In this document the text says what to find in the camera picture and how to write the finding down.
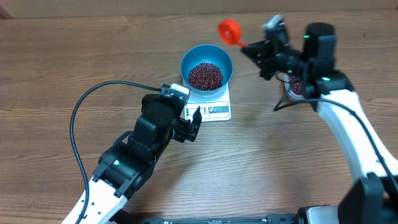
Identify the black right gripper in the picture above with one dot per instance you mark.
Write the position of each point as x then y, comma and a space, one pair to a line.
265, 51

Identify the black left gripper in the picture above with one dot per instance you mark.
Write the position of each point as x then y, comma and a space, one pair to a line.
182, 132

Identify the red scoop blue handle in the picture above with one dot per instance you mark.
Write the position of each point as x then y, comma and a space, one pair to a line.
230, 33

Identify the red beans in bowl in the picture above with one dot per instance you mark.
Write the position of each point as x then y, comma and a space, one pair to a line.
205, 77

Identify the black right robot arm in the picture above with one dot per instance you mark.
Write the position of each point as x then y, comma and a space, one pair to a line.
373, 196

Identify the teal blue bowl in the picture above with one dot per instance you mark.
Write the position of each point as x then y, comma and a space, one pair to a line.
207, 53

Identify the white digital kitchen scale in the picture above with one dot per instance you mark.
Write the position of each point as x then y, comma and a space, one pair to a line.
213, 107

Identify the clear plastic container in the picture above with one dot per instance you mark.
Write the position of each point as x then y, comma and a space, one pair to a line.
291, 96

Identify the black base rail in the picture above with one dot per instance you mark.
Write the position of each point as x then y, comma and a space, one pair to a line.
236, 219

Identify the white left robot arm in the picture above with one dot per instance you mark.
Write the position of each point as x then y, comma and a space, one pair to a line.
129, 163

